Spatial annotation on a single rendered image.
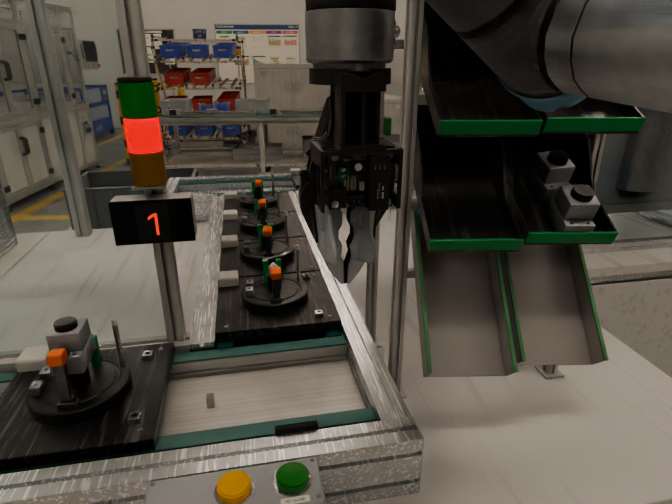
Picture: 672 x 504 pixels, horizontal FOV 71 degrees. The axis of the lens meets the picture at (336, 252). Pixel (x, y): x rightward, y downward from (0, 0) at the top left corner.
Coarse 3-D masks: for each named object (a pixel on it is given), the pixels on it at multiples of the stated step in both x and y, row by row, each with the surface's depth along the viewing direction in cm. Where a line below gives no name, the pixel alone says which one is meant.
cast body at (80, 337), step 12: (60, 324) 66; (72, 324) 67; (84, 324) 69; (48, 336) 66; (60, 336) 66; (72, 336) 66; (84, 336) 68; (60, 348) 67; (72, 348) 67; (84, 348) 68; (72, 360) 66; (84, 360) 68; (72, 372) 67; (84, 372) 68
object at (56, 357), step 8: (56, 352) 63; (64, 352) 64; (48, 360) 63; (56, 360) 63; (64, 360) 64; (56, 368) 64; (64, 368) 64; (56, 376) 64; (64, 376) 64; (64, 384) 65; (64, 392) 65; (72, 392) 66; (64, 400) 66
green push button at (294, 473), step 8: (288, 464) 59; (296, 464) 59; (280, 472) 58; (288, 472) 58; (296, 472) 58; (304, 472) 58; (280, 480) 57; (288, 480) 57; (296, 480) 57; (304, 480) 57; (280, 488) 57; (288, 488) 56; (296, 488) 56
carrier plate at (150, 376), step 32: (128, 352) 82; (160, 352) 82; (160, 384) 74; (0, 416) 67; (160, 416) 69; (0, 448) 62; (32, 448) 62; (64, 448) 62; (96, 448) 62; (128, 448) 63
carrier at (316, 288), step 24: (264, 264) 102; (240, 288) 105; (264, 288) 100; (288, 288) 100; (312, 288) 105; (240, 312) 95; (264, 312) 94; (288, 312) 95; (312, 312) 95; (336, 312) 95; (216, 336) 88; (240, 336) 89; (264, 336) 90
